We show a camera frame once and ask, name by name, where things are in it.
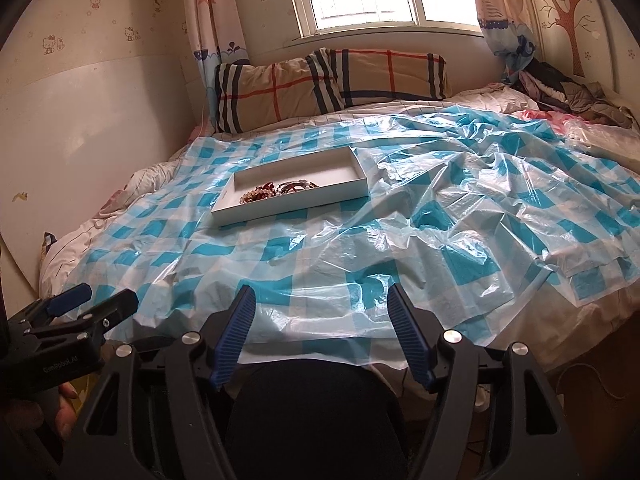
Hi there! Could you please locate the amber bead bracelet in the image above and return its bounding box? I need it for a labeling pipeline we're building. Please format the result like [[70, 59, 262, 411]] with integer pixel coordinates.
[[240, 181, 279, 205]]

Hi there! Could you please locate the white bead bracelet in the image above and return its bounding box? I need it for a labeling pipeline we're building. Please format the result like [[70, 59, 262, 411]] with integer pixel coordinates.
[[275, 179, 319, 195]]

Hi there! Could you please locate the person's left hand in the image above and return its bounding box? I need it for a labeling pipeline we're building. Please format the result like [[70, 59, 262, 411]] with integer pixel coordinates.
[[1, 382, 78, 441]]

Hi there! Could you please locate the blue checkered plastic sheet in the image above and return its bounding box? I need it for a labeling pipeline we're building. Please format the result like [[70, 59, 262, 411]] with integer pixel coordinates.
[[60, 105, 640, 371]]

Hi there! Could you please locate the white bed quilt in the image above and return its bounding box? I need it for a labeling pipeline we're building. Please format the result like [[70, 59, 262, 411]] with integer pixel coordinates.
[[38, 81, 640, 386]]

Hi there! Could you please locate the white shallow cardboard box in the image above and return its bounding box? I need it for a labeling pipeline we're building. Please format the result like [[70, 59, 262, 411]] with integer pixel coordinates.
[[212, 148, 369, 226]]

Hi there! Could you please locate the plaid beige pillow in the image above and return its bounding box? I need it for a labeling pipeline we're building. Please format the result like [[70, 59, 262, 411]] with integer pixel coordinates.
[[212, 48, 451, 134]]

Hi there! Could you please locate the pile of clothes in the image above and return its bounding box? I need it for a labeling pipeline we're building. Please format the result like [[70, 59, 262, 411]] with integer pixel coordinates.
[[514, 58, 639, 132]]

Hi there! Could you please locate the left pink curtain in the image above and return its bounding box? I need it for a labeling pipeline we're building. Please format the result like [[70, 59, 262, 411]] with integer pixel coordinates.
[[183, 0, 250, 116]]

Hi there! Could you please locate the pink patterned curtain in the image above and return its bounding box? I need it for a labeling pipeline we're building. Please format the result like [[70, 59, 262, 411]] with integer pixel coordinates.
[[475, 0, 538, 84]]

